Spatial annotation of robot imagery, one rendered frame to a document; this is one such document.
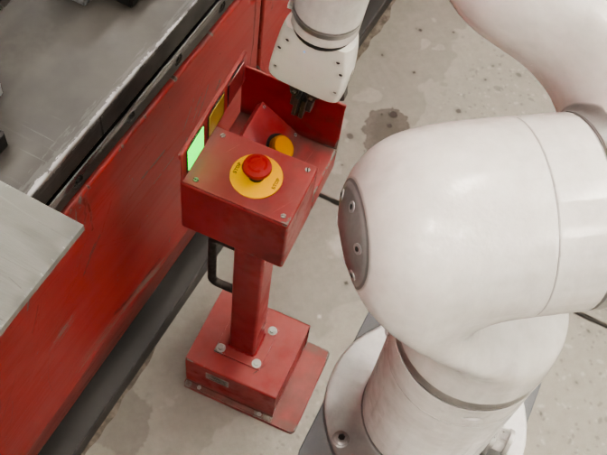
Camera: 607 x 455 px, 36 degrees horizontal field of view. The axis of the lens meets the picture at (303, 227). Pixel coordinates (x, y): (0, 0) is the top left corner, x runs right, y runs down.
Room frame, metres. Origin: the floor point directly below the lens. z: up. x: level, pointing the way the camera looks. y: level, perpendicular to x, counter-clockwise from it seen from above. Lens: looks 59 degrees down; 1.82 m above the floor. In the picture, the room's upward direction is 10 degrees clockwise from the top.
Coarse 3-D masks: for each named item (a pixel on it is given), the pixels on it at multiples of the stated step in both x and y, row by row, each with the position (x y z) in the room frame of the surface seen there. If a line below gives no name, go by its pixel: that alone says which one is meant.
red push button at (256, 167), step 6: (252, 156) 0.70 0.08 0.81; (258, 156) 0.70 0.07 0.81; (264, 156) 0.71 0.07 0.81; (246, 162) 0.69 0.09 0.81; (252, 162) 0.69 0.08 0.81; (258, 162) 0.69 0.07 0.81; (264, 162) 0.69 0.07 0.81; (270, 162) 0.70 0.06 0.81; (246, 168) 0.68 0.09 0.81; (252, 168) 0.68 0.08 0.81; (258, 168) 0.68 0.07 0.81; (264, 168) 0.69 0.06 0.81; (270, 168) 0.69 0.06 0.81; (246, 174) 0.68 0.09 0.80; (252, 174) 0.67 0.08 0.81; (258, 174) 0.68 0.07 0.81; (264, 174) 0.68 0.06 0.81; (252, 180) 0.68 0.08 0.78; (258, 180) 0.68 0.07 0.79
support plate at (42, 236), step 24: (0, 192) 0.47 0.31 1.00; (0, 216) 0.44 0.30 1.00; (24, 216) 0.45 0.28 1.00; (48, 216) 0.45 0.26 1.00; (0, 240) 0.42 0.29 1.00; (24, 240) 0.42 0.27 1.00; (48, 240) 0.43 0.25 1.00; (72, 240) 0.43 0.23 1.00; (0, 264) 0.39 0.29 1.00; (24, 264) 0.40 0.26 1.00; (48, 264) 0.40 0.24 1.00; (0, 288) 0.37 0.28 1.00; (24, 288) 0.37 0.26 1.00; (0, 312) 0.34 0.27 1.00
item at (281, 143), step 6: (276, 138) 0.79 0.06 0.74; (282, 138) 0.80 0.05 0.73; (288, 138) 0.80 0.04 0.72; (270, 144) 0.78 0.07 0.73; (276, 144) 0.78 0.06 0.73; (282, 144) 0.79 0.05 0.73; (288, 144) 0.79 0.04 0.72; (276, 150) 0.77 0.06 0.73; (282, 150) 0.78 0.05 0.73; (288, 150) 0.78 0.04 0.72
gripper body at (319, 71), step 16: (288, 16) 0.78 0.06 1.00; (288, 32) 0.76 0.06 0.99; (288, 48) 0.76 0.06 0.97; (304, 48) 0.75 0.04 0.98; (320, 48) 0.74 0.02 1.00; (336, 48) 0.74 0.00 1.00; (352, 48) 0.75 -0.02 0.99; (272, 64) 0.76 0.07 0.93; (288, 64) 0.76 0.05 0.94; (304, 64) 0.75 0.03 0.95; (320, 64) 0.75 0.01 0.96; (336, 64) 0.74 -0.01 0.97; (352, 64) 0.76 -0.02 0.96; (288, 80) 0.76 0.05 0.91; (304, 80) 0.75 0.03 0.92; (320, 80) 0.75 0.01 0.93; (336, 80) 0.74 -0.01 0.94; (320, 96) 0.75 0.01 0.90; (336, 96) 0.74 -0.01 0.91
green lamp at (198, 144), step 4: (200, 132) 0.71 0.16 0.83; (200, 136) 0.71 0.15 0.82; (196, 140) 0.70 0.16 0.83; (200, 140) 0.71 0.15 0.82; (192, 144) 0.69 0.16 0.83; (196, 144) 0.70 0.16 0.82; (200, 144) 0.71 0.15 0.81; (192, 148) 0.69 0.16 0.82; (196, 148) 0.70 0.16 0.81; (200, 148) 0.71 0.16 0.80; (188, 152) 0.68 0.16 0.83; (192, 152) 0.69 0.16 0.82; (196, 152) 0.70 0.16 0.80; (200, 152) 0.71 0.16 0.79; (188, 156) 0.68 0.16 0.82; (192, 156) 0.69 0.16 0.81; (196, 156) 0.70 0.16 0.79; (188, 160) 0.68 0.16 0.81; (192, 160) 0.69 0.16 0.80; (188, 164) 0.68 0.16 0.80; (188, 168) 0.68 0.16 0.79
